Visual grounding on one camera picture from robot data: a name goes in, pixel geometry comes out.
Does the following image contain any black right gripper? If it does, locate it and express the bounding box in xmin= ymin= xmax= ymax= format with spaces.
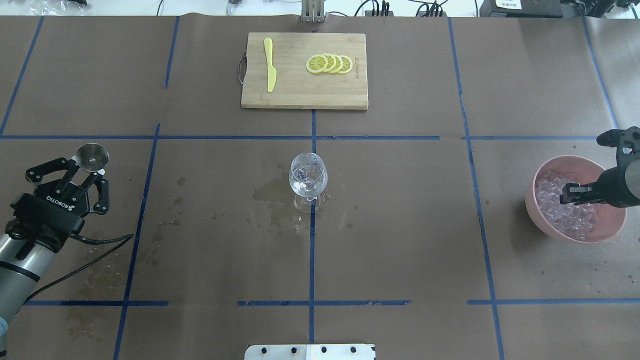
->
xmin=559 ymin=167 xmax=632 ymax=208

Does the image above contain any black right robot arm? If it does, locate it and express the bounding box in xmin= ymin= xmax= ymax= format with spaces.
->
xmin=559 ymin=161 xmax=640 ymax=208

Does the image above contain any clear plastic bag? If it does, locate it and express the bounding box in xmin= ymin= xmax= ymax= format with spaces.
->
xmin=25 ymin=0 xmax=82 ymax=16

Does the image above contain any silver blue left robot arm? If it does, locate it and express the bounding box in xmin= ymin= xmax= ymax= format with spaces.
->
xmin=0 ymin=156 xmax=110 ymax=359

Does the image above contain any bamboo cutting board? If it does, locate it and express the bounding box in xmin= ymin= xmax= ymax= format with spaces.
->
xmin=241 ymin=32 xmax=370 ymax=111

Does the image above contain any clear ice cubes pile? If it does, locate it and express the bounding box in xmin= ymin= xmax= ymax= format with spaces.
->
xmin=534 ymin=171 xmax=602 ymax=240

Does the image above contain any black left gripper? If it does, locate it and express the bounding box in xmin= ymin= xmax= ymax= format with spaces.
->
xmin=10 ymin=157 xmax=110 ymax=240

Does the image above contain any clear wine glass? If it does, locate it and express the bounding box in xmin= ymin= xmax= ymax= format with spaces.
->
xmin=288 ymin=152 xmax=329 ymax=214

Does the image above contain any steel double jigger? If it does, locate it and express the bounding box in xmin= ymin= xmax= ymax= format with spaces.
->
xmin=70 ymin=143 xmax=110 ymax=176

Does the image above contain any pink plastic bowl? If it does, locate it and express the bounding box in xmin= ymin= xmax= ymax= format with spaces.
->
xmin=525 ymin=155 xmax=627 ymax=244

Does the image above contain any aluminium frame post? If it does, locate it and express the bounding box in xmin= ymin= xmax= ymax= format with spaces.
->
xmin=301 ymin=0 xmax=327 ymax=24

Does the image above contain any black power adapter box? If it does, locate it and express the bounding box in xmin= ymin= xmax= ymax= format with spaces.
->
xmin=478 ymin=0 xmax=563 ymax=19

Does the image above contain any lemon slice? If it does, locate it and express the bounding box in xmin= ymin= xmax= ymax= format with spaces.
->
xmin=337 ymin=55 xmax=354 ymax=75
xmin=305 ymin=54 xmax=329 ymax=74
xmin=322 ymin=54 xmax=338 ymax=73
xmin=327 ymin=54 xmax=344 ymax=74

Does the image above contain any yellow plastic knife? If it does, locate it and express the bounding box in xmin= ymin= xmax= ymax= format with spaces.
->
xmin=263 ymin=37 xmax=277 ymax=92

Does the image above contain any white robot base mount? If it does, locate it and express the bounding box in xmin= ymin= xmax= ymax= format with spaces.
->
xmin=244 ymin=343 xmax=377 ymax=360

